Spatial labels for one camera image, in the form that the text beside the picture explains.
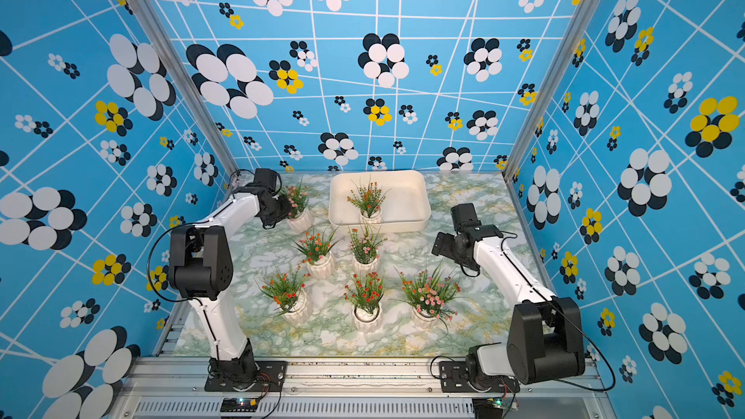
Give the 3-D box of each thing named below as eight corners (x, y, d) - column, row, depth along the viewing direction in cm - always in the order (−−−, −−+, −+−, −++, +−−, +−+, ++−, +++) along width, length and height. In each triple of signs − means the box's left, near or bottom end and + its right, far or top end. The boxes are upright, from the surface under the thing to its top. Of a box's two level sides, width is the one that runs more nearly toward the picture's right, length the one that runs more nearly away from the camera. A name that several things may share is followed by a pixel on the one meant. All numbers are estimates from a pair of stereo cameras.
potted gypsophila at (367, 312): (347, 333, 83) (341, 318, 71) (350, 293, 90) (345, 272, 79) (383, 333, 82) (383, 318, 71) (383, 292, 90) (383, 272, 79)
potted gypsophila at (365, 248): (346, 273, 94) (342, 252, 83) (357, 244, 101) (354, 222, 90) (374, 280, 93) (372, 260, 82) (382, 250, 99) (382, 228, 88)
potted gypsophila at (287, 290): (279, 329, 83) (262, 313, 72) (278, 295, 90) (263, 275, 79) (312, 321, 85) (301, 304, 73) (309, 287, 91) (299, 267, 80)
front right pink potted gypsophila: (404, 328, 83) (407, 310, 71) (402, 292, 89) (405, 271, 77) (452, 328, 83) (463, 310, 71) (446, 292, 89) (456, 270, 77)
